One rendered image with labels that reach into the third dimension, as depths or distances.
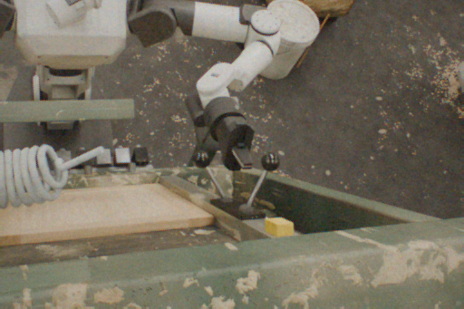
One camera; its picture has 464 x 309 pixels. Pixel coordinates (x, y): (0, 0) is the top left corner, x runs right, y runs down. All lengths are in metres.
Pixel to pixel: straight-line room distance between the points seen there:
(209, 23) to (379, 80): 2.17
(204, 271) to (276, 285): 0.07
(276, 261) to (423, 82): 3.22
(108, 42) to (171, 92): 1.56
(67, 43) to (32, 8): 0.11
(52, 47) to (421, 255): 1.07
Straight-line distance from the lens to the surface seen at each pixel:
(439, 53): 3.97
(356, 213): 1.15
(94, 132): 2.64
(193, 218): 1.19
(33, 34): 1.46
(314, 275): 0.58
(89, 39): 1.47
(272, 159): 1.08
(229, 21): 1.51
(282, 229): 0.93
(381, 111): 3.43
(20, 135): 2.63
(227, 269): 0.55
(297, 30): 3.02
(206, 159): 1.16
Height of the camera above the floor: 2.45
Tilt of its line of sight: 56 degrees down
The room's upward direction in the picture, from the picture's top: 29 degrees clockwise
